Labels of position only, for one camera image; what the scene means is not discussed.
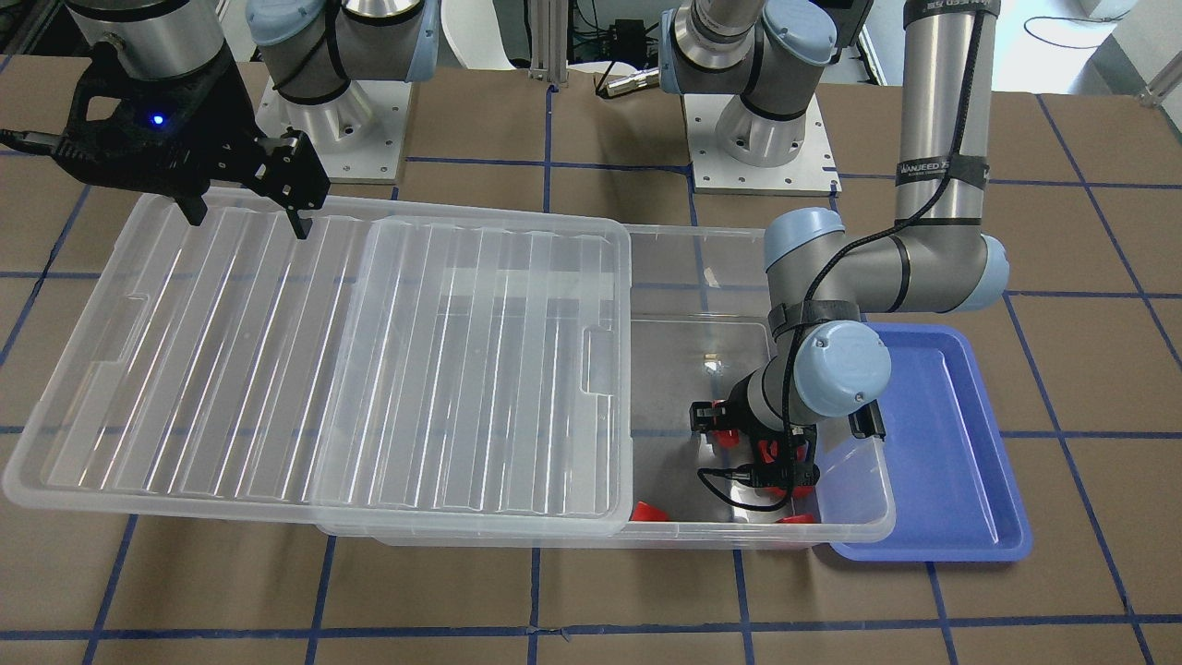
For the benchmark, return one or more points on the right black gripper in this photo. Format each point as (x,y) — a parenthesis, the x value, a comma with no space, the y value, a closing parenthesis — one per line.
(224,118)

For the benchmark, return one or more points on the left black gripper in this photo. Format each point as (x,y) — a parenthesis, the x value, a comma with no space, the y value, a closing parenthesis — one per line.
(729,412)

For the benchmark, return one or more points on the clear plastic box lid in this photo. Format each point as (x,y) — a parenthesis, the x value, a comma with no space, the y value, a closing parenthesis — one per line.
(198,378)

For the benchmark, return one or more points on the red toy block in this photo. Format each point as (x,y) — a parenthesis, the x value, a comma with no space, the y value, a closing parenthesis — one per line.
(728,438)

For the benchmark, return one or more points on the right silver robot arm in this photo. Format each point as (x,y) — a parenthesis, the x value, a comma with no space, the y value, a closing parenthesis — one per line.
(313,49)

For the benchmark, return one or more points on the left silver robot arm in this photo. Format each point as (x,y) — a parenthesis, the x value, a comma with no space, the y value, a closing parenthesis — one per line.
(768,58)

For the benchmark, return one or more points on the red block in box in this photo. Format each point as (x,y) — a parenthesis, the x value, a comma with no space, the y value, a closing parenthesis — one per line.
(644,512)
(778,454)

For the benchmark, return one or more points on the clear plastic storage box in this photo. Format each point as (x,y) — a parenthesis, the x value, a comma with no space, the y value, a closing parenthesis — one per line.
(739,369)

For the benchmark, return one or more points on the blue plastic tray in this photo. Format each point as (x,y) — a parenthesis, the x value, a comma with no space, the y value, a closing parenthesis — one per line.
(939,487)

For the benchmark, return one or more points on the brown grid table mat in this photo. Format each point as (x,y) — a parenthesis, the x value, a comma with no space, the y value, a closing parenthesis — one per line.
(1081,361)

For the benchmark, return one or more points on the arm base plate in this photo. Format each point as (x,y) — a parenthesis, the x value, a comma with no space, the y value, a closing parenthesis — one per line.
(736,152)
(359,136)

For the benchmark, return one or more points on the aluminium frame post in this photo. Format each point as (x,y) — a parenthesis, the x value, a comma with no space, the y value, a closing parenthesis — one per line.
(549,23)

